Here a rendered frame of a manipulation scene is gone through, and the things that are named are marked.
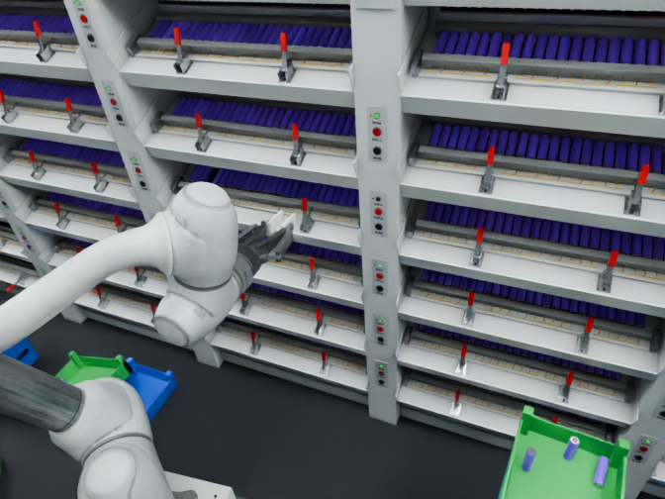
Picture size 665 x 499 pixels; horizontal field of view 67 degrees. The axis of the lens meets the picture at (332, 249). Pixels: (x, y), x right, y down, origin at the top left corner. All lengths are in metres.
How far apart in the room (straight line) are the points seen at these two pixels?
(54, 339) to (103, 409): 1.17
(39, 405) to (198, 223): 0.59
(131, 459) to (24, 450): 0.96
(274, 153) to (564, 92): 0.64
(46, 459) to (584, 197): 1.78
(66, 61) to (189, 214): 0.81
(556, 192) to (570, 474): 0.57
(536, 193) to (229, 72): 0.70
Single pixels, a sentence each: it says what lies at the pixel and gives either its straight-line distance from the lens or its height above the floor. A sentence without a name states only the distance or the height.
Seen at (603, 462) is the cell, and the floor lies 0.50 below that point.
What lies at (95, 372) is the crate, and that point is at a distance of 2.13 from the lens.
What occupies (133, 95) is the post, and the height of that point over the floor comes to 1.06.
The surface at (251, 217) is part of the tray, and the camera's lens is 1.38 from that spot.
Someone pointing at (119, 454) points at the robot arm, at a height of 0.58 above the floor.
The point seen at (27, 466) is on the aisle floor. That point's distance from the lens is 2.05.
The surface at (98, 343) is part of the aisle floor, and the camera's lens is 2.29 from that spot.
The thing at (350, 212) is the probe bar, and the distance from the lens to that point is 1.27.
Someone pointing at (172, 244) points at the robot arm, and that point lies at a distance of 0.80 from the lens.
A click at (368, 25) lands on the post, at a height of 1.25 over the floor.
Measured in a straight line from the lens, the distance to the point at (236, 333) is 1.86.
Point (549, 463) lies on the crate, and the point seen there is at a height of 0.48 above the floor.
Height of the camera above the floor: 1.50
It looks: 38 degrees down
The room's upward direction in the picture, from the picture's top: 5 degrees counter-clockwise
